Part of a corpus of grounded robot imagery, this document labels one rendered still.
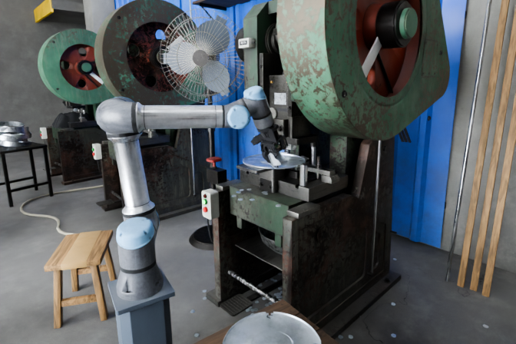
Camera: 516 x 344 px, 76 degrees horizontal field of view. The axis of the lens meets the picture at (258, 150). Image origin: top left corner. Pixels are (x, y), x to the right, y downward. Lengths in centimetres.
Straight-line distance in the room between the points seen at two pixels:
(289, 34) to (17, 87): 695
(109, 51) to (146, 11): 40
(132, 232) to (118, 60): 159
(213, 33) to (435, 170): 170
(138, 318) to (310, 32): 104
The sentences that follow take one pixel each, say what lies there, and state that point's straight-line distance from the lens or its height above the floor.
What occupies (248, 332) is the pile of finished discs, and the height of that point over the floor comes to 39.
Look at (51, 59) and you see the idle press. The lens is 418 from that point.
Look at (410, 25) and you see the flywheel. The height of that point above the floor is 132.
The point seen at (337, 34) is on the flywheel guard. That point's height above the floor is 127.
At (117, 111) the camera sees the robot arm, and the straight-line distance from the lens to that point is 109.
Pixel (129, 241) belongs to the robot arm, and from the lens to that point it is 116.
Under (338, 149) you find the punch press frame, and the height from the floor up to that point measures 81.
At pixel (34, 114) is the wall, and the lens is 776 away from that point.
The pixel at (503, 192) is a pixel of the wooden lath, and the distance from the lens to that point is 213.
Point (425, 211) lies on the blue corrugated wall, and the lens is 260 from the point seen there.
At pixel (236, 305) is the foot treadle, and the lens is 164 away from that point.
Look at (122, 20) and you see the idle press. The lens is 258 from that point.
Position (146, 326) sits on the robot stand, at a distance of 129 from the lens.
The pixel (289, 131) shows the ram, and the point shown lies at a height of 92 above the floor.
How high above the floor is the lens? 114
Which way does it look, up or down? 11 degrees down
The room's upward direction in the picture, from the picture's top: 1 degrees counter-clockwise
